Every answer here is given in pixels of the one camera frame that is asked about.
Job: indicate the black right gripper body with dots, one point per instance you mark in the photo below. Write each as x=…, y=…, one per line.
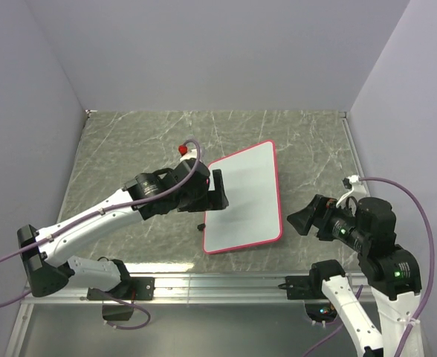
x=335, y=222

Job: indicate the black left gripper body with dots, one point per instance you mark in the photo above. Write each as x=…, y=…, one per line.
x=190, y=201

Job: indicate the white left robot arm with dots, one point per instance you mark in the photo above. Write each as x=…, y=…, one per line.
x=50, y=254

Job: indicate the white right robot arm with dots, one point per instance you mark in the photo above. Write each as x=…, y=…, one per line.
x=392, y=274

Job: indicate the pink-framed whiteboard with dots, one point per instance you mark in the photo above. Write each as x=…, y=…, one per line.
x=254, y=215

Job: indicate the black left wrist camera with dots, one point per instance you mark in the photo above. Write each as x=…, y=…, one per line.
x=192, y=157

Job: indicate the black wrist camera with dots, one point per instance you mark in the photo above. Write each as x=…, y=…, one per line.
x=375, y=216
x=192, y=157

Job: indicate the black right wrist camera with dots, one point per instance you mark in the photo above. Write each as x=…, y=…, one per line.
x=375, y=216

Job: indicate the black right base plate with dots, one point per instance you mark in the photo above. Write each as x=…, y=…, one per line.
x=300, y=287

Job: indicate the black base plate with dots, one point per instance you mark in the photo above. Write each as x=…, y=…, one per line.
x=136, y=288
x=300, y=287

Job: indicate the aluminium mounting rail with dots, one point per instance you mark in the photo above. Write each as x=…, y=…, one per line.
x=213, y=288

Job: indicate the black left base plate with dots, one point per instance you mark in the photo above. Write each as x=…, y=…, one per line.
x=136, y=288

